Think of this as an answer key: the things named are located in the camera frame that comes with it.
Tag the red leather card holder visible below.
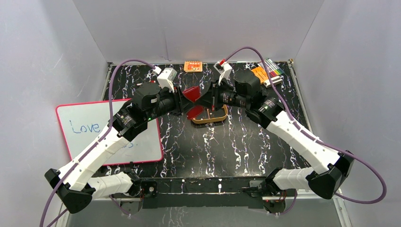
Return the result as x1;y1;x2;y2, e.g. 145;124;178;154
182;86;205;120

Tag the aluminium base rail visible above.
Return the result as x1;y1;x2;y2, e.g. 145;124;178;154
54;177;353;227

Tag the small orange spiral notepad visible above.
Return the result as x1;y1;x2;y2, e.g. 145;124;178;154
183;61;203;72

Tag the pink framed whiteboard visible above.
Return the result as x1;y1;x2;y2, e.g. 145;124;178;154
55;101;163;165

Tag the orange yellow book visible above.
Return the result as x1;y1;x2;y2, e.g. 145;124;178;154
251;66;269;84

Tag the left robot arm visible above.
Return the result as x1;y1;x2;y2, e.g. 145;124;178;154
44;68;201;214

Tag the pack of coloured markers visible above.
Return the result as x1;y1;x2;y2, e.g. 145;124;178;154
264;58;284;79

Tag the tan oval tray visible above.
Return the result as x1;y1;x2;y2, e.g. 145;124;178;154
191;105;228;124

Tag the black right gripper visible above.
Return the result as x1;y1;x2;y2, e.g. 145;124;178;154
194;79;246;112

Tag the white stapler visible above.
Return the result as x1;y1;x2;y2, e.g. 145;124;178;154
263;76;282;88

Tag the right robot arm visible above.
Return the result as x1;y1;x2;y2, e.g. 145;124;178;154
195;61;354;199

